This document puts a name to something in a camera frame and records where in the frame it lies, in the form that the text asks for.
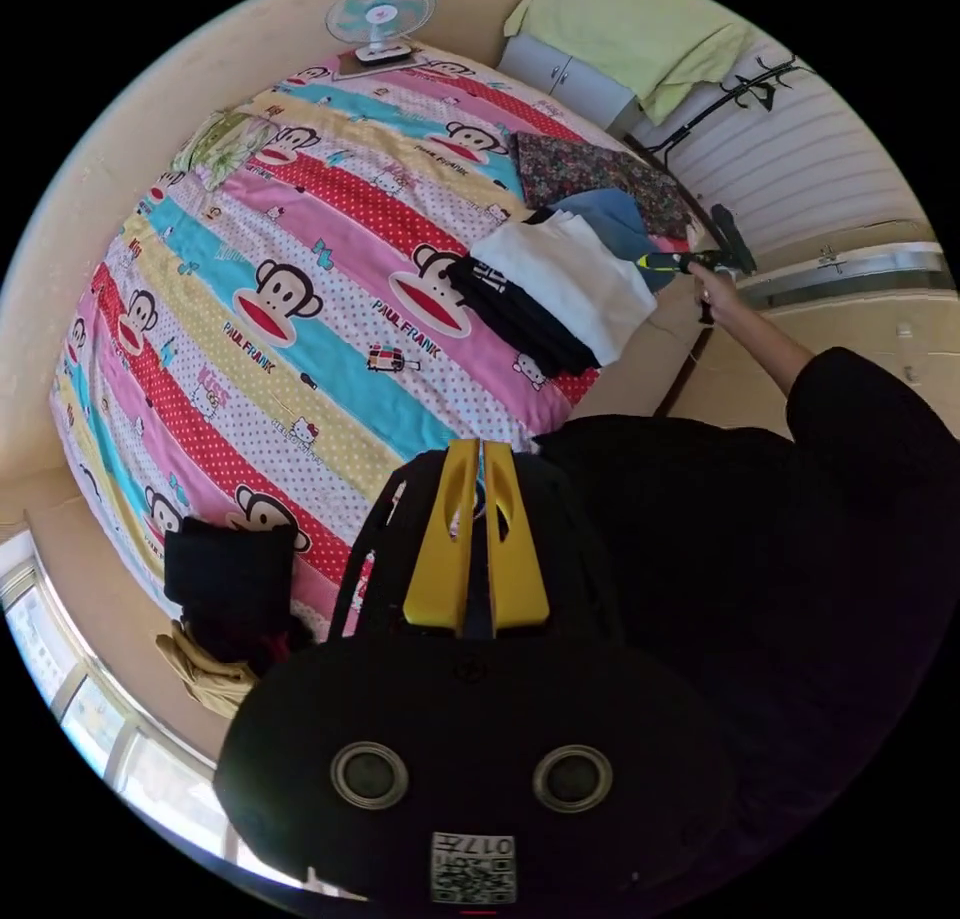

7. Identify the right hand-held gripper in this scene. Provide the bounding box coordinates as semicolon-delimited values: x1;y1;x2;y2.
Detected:
635;248;741;277

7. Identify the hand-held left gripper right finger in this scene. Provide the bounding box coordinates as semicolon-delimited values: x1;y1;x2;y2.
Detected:
482;440;552;633

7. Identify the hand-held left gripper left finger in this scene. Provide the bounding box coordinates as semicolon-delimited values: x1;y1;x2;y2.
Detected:
402;438;481;630

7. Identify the person's right forearm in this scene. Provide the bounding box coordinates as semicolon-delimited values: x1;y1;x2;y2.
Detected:
728;294;820;400

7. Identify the person's right hand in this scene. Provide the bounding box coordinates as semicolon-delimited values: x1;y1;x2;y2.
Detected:
691;260;745;326

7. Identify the pile of folded clothes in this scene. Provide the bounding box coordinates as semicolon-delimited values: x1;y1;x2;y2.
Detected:
446;131;700;379

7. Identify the black coat rack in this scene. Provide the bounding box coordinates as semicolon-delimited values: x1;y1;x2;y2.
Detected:
643;54;817;157

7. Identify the pile of dark and beige clothes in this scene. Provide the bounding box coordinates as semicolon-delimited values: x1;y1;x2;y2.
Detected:
154;515;316;721

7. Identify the person's body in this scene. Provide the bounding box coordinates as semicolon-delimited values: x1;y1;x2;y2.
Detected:
530;345;960;917

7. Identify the grey cupboard with yellow-green cloth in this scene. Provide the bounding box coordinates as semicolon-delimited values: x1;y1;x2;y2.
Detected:
497;0;753;139

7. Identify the bed with cartoon striped sheet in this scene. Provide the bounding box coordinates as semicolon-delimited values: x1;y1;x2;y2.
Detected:
48;37;721;644

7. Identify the white and teal table fan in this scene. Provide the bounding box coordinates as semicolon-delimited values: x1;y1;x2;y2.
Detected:
323;0;438;67

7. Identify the window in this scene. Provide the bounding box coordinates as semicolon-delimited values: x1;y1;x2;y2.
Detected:
0;536;316;894

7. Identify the green floral pillow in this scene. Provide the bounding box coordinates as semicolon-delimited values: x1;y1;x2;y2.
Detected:
170;108;280;193

